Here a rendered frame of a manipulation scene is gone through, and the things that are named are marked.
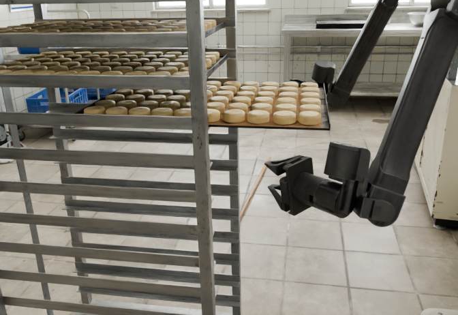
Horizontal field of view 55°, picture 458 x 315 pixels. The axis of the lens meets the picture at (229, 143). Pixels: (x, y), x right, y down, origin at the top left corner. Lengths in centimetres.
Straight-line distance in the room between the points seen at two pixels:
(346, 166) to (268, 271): 155
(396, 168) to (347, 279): 151
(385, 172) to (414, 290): 153
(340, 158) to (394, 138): 10
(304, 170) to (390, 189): 16
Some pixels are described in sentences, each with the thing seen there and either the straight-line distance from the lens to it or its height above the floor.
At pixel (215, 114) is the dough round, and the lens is 100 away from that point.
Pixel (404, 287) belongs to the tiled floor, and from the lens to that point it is 229.
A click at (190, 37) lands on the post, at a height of 124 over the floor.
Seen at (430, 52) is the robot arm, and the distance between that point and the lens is 81.
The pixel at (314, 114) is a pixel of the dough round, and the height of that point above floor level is 106.
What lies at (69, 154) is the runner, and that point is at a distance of 111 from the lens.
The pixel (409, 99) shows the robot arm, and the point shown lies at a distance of 80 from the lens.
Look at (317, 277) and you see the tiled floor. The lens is 225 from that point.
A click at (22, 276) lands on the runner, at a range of 137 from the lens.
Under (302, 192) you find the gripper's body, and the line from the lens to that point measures 82.
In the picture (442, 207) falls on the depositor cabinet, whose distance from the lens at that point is 271.
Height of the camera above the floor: 134
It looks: 20 degrees down
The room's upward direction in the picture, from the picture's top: 1 degrees counter-clockwise
